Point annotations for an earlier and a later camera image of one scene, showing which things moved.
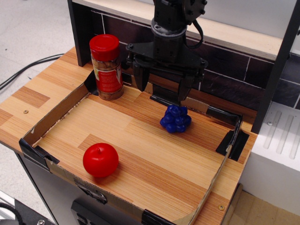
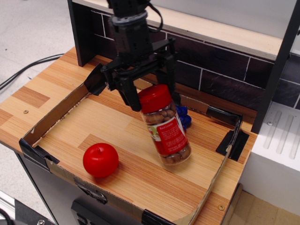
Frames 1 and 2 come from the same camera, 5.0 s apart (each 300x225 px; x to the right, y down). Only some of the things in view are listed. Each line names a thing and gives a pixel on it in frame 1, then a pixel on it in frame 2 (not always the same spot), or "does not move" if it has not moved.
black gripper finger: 187,82 to 166,73
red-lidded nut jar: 105,55 to 171,143
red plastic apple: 101,159 does not move
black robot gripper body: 167,52 to 135,50
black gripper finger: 142,73 to 126,87
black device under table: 87,212 does not move
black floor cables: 45,59 does not move
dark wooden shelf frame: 252,47 does not move
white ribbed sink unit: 273,171 does not move
